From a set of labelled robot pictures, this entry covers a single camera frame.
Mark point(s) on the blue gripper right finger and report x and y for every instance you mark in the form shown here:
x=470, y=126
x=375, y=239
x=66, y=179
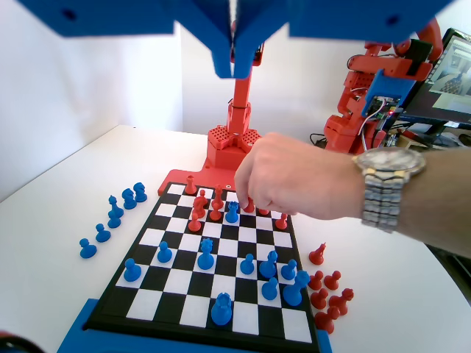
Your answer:
x=331, y=16

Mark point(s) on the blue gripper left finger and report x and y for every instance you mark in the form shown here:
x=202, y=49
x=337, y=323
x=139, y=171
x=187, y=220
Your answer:
x=129, y=16

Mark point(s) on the blue bishop chess piece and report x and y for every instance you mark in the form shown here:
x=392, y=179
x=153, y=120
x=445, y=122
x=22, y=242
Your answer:
x=113, y=203
x=268, y=267

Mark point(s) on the red robot arm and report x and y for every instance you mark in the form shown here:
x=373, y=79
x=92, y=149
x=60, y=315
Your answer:
x=241, y=99

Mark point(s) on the person's forearm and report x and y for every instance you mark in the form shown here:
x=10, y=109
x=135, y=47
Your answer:
x=441, y=198

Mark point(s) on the blue controller board cover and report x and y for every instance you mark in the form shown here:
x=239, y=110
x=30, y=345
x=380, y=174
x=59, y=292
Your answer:
x=390, y=84

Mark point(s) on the red board mounting plate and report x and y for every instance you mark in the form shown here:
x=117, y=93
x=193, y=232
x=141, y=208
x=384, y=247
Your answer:
x=176, y=177

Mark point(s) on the blue knight chess piece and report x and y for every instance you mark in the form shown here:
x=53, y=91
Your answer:
x=140, y=195
x=128, y=201

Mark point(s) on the red rook chess piece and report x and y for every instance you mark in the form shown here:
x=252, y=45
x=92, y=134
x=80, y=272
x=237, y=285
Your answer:
x=190, y=187

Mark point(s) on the red queen chess piece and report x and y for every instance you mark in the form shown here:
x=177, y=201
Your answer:
x=218, y=198

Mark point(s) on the red knight chess piece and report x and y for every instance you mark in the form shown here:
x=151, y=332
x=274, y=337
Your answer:
x=199, y=207
x=316, y=256

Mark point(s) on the blue pawn chess piece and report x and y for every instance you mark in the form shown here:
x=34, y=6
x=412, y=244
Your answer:
x=248, y=266
x=102, y=235
x=115, y=221
x=87, y=250
x=289, y=271
x=131, y=273
x=163, y=254
x=270, y=290

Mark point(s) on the red pawn chess piece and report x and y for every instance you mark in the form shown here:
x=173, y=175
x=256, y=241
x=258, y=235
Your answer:
x=319, y=301
x=263, y=211
x=215, y=216
x=281, y=223
x=332, y=282
x=315, y=282
x=195, y=225

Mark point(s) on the blue rook chess piece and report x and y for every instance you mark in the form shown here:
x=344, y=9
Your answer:
x=232, y=215
x=222, y=312

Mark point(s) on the blue queen chess piece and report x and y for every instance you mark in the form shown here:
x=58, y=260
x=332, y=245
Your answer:
x=206, y=259

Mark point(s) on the person's hand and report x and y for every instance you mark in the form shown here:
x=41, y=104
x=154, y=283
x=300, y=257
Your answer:
x=294, y=173

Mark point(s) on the black computer monitor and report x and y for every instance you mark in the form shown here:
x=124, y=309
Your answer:
x=452, y=84

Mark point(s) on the silver metal wristwatch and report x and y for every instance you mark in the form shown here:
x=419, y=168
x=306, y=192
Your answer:
x=390, y=162

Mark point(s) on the black white chessboard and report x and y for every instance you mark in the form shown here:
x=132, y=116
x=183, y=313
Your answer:
x=235, y=243

